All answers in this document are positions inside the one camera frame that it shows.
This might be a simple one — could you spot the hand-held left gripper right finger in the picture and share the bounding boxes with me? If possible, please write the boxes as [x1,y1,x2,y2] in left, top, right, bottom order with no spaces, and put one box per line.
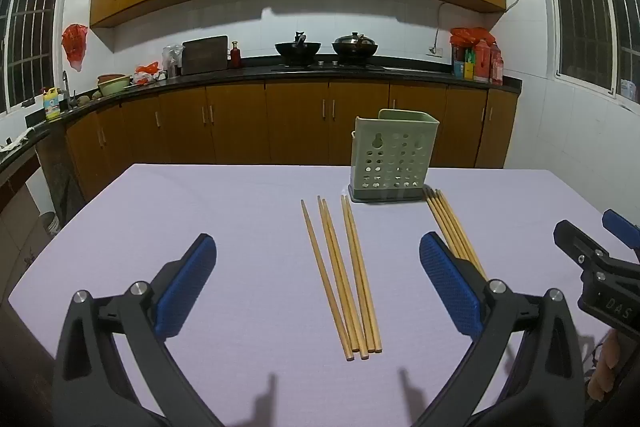
[412,231,586,427]

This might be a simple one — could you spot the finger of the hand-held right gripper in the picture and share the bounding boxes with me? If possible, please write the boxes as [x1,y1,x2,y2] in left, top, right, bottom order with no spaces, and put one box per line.
[553,219,613,278]
[601,208,640,258]

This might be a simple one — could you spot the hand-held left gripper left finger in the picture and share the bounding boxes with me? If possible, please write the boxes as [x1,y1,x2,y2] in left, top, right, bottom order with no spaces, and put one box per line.
[51,233,226,427]

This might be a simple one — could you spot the green perforated utensil holder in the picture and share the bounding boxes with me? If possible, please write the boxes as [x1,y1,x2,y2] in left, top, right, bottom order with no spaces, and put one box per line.
[347,109,441,204]

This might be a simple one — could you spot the person's right hand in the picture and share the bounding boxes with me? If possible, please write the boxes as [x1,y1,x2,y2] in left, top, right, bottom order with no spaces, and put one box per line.
[586,329,626,403]

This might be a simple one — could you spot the large red bottle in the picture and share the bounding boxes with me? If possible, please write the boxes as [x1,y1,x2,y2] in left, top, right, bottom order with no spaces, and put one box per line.
[490,44,504,86]
[472,41,493,82]

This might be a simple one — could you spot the wooden base cabinets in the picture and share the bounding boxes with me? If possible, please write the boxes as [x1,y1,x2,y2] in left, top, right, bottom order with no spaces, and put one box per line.
[0,79,519,228]

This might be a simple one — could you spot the green basin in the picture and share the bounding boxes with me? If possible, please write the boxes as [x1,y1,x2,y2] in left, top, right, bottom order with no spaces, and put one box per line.
[97,73,132,98]

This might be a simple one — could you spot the red and white plastic bag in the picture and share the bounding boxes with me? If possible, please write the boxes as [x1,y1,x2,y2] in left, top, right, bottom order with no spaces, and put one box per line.
[132,62,167,85]

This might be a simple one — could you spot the barred window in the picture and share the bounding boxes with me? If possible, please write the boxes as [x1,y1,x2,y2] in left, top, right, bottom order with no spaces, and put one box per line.
[534,0,640,108]
[0,0,72,115]

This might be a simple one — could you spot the white cloth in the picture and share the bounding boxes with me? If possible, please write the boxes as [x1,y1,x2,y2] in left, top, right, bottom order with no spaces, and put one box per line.
[0,134,36,152]

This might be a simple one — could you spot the yellow detergent bottle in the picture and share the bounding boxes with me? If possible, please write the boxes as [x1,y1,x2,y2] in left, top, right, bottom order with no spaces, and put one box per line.
[44,87,62,122]

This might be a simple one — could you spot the dark wooden cutting board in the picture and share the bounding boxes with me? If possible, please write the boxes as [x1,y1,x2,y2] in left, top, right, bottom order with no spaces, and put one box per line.
[181,35,230,76]

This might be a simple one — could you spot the black kitchen countertop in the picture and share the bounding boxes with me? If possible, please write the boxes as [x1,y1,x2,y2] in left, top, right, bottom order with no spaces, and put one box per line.
[0,54,522,168]

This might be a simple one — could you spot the gas stove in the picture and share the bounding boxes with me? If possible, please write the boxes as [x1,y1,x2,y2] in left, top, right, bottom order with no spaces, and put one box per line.
[270,58,386,72]

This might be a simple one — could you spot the black pot with lid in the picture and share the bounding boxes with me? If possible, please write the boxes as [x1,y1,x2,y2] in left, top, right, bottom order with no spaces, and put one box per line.
[332,33,379,59]

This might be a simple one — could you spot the black wok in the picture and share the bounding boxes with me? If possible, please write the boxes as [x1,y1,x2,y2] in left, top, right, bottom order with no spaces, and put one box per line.
[274,31,322,60]

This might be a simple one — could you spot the hanging red plastic bag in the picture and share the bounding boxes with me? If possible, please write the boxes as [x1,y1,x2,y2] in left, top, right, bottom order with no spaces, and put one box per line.
[61,24,89,72]

